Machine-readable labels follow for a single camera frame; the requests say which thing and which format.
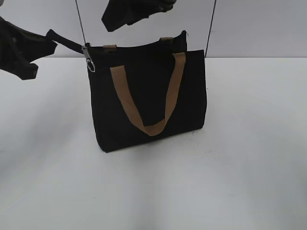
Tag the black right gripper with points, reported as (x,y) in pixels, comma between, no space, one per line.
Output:
(127,12)

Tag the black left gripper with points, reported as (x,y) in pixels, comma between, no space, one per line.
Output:
(19,48)

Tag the silver zipper pull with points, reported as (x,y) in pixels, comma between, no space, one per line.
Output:
(89,58)

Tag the black bag with tan handles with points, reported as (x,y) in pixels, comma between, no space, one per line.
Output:
(146,93)

